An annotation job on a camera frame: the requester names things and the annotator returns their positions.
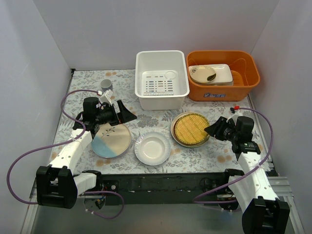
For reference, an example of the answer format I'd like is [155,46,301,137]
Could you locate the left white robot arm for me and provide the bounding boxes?
[36,97,137,209]

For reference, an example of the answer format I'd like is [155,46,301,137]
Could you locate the beige and blue plate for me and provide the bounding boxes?
[91,123,131,159]

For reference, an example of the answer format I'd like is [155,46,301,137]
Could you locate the red lacquer plate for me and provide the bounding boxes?
[170,120,176,140]

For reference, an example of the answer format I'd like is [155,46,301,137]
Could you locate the white scalloped plate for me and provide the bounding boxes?
[134,132,171,166]

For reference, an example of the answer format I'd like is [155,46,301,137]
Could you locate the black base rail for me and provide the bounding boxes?
[84,169,244,205]

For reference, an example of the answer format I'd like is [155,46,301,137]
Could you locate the cream plate under stack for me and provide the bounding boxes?
[173,112,210,148]

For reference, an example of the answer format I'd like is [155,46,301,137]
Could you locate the floral table mat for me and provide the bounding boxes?
[64,70,240,174]

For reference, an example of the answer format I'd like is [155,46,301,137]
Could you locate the white plastic bin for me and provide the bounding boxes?
[135,50,190,111]

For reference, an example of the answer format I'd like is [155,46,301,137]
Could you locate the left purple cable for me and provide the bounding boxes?
[6,89,125,219]

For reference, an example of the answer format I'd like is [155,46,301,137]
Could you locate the cream plate with flower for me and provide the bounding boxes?
[189,65,216,84]

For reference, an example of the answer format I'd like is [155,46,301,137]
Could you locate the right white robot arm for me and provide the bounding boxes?
[205,116,290,234]

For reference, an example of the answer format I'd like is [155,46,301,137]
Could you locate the orange plastic bin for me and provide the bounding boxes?
[187,50,260,101]

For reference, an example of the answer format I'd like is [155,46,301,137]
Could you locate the round woven bamboo mat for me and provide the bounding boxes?
[174,113,210,145]

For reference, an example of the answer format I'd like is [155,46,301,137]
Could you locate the white perforated drain tray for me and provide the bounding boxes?
[141,70,180,96]

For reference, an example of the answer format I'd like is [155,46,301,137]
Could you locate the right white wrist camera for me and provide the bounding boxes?
[227,106,243,123]

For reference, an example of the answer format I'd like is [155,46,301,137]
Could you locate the white rectangular dish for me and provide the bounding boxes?
[195,64,234,86]

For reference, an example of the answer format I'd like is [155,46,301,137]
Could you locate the grey ceramic cup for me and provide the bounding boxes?
[100,79,113,92]

